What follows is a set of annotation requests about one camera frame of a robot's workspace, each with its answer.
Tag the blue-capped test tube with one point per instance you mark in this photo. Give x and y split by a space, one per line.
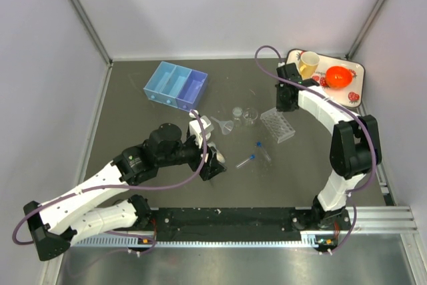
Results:
245 161
262 149

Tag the clear test tube rack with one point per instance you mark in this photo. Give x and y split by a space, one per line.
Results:
277 125

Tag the strawberry pattern tray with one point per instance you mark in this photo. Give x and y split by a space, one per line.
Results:
351 95

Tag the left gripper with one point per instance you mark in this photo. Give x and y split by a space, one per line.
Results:
207 170

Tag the bag of cotton balls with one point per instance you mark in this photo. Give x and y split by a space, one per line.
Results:
219 155

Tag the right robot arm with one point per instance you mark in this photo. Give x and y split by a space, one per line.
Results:
355 146

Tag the yellow mug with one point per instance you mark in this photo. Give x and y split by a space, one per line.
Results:
308 64

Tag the blue three-drawer organizer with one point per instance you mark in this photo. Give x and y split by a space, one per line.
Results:
176 86

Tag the orange bowl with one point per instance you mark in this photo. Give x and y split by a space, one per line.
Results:
338 77

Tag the clear plastic funnel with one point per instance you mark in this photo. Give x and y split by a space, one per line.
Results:
225 126

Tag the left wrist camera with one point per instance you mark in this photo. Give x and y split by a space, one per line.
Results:
195 128

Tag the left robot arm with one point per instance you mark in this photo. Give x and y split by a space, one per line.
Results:
59 224

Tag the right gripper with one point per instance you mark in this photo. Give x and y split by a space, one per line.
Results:
280 106

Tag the white cable duct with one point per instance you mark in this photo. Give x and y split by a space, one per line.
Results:
114 241

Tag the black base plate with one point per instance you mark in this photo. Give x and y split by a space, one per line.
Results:
236 224

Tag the clear glass beaker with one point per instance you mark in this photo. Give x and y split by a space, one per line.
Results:
250 115

